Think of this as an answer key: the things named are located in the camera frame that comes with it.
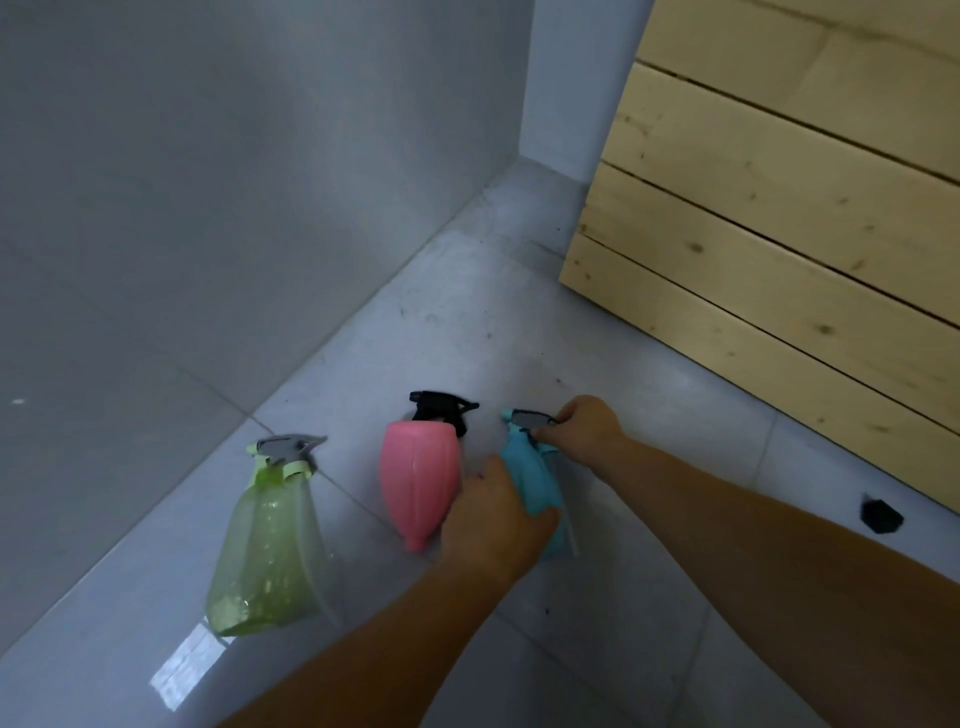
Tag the person's right hand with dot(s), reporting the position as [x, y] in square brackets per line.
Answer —
[589, 435]

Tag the person's left hand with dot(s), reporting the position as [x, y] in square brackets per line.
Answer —
[491, 525]

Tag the person's right fingers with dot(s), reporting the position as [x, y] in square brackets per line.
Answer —
[559, 429]

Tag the person's left thumb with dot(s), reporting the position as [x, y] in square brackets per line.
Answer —
[498, 481]

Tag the blue spray bottle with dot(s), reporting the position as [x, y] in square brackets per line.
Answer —
[534, 480]

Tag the person's right forearm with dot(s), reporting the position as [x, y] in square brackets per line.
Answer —
[780, 577]

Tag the person's left forearm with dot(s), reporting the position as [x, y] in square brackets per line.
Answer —
[390, 652]

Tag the pink spray bottle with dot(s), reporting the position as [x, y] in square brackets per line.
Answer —
[418, 480]

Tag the green spray bottle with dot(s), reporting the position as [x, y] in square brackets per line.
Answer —
[266, 547]

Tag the wooden plank cabinet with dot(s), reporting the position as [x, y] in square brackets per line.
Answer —
[780, 217]

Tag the small black object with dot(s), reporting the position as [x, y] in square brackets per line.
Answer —
[880, 515]

